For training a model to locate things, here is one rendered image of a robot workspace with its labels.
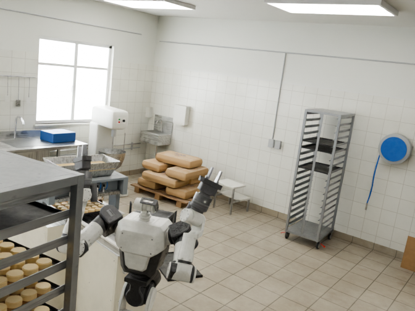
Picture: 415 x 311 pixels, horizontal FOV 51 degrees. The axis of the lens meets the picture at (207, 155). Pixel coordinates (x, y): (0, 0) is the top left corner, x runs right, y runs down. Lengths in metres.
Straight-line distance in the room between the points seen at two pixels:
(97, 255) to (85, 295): 0.41
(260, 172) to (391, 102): 2.26
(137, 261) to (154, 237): 0.17
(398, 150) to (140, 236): 4.42
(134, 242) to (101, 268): 1.12
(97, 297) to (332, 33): 4.76
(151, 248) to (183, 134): 5.77
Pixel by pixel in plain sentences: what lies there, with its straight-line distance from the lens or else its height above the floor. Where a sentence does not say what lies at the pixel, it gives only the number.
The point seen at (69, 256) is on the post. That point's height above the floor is 1.54.
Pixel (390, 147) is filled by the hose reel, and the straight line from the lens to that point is 6.14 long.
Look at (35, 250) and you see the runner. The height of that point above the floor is 1.59.
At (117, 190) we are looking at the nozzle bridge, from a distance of 3.90.
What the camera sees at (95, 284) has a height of 0.50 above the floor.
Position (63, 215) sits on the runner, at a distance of 1.49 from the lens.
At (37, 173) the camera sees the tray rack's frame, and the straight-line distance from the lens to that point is 1.46.
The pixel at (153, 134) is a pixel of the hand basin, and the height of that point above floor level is 0.88.
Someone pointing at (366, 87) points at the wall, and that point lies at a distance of 6.36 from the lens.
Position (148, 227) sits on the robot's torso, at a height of 1.37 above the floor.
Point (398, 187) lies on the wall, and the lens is 6.33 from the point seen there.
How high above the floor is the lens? 2.21
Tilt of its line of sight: 12 degrees down
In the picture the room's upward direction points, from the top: 7 degrees clockwise
